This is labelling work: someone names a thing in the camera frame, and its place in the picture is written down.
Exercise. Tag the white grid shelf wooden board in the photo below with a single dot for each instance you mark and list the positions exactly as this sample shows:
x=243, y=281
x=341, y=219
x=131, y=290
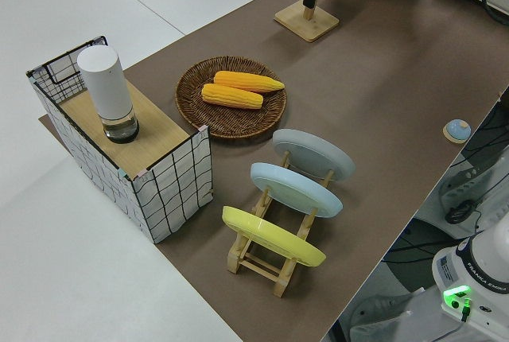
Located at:
x=171, y=191

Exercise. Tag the wooden plate rack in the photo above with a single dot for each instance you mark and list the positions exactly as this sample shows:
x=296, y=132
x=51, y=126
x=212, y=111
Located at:
x=283, y=278

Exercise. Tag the white cylinder bottle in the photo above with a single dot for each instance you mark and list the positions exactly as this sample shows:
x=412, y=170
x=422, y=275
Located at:
x=105, y=87

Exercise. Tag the yellow corn cob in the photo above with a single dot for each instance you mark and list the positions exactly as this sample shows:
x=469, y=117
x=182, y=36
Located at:
x=246, y=80
x=230, y=96

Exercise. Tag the yellow plate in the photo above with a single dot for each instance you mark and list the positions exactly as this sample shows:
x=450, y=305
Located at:
x=270, y=236

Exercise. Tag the light blue plate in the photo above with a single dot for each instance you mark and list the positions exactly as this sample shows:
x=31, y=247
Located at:
x=290, y=189

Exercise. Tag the grey plate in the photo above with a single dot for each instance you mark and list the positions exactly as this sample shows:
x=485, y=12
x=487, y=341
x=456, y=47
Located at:
x=310, y=151

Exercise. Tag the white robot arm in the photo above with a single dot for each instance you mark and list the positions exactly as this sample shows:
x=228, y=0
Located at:
x=477, y=262

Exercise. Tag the brown wicker basket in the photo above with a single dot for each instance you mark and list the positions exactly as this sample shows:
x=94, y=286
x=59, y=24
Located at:
x=199, y=115

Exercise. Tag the large brown table mat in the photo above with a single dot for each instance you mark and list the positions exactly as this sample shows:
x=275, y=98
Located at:
x=378, y=79

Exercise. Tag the wooden mug tree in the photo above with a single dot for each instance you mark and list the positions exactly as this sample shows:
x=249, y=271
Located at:
x=314, y=26

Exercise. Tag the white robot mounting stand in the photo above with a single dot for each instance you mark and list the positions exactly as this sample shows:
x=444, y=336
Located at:
x=381, y=314

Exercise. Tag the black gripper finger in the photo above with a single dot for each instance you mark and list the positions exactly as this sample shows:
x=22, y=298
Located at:
x=310, y=1

